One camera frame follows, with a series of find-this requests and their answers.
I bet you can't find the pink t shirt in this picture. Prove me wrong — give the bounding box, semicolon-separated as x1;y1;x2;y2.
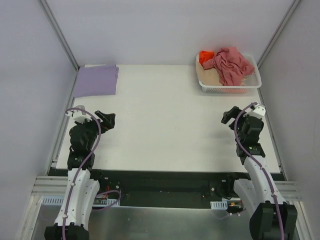
196;46;255;86

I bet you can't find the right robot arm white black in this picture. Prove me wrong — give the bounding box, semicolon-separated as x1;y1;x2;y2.
221;102;298;240

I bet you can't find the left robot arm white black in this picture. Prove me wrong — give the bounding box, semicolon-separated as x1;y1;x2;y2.
44;106;116;240

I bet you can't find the folded purple t shirt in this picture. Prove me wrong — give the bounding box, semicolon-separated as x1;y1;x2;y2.
73;64;119;98

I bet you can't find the white plastic basket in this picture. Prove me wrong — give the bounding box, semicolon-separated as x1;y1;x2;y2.
196;53;262;94

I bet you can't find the beige t shirt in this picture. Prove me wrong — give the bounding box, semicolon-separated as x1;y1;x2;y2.
195;61;255;86

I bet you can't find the orange t shirt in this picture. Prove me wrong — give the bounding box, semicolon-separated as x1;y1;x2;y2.
198;50;215;65

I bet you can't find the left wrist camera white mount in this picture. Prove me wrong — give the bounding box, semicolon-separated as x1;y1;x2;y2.
65;110;92;124

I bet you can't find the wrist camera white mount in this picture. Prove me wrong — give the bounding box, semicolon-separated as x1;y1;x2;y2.
246;103;266;119
65;110;92;124

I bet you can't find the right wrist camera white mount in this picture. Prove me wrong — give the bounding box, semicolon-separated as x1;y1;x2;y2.
246;103;266;119

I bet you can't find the aluminium front rail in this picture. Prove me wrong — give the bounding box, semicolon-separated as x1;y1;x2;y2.
31;172;302;201

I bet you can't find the left white cable duct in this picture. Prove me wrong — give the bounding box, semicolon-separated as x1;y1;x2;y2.
41;196;121;207

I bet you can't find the white cable duct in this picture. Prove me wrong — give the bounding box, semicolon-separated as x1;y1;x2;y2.
210;200;244;210
41;196;121;207

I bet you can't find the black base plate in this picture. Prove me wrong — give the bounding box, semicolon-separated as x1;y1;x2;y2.
47;167;286;208

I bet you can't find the right white cable duct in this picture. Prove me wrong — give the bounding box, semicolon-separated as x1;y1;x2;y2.
210;200;244;210

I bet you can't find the left aluminium frame post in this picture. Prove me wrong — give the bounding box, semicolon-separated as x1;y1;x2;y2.
38;0;80;72

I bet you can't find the aluminium frame post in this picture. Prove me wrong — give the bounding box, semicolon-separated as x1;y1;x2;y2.
257;0;303;68
38;0;80;72

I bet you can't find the right aluminium frame post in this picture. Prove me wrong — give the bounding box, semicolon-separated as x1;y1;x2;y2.
257;0;303;68

